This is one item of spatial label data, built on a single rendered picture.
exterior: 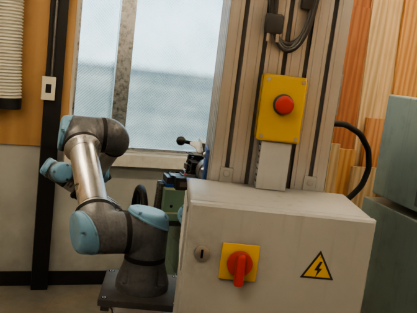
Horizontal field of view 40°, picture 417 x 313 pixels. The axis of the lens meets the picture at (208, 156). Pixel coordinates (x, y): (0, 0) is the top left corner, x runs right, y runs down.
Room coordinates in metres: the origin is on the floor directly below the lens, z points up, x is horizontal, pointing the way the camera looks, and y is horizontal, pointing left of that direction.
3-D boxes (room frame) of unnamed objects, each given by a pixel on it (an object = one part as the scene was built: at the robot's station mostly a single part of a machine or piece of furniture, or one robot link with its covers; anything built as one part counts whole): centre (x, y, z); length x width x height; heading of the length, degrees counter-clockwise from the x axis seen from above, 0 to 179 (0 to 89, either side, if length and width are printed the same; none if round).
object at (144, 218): (1.55, 0.15, 0.98); 0.13 x 0.12 x 0.14; 114
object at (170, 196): (2.26, 0.11, 0.91); 0.15 x 0.14 x 0.09; 17
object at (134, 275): (1.55, 0.14, 0.87); 0.15 x 0.15 x 0.10
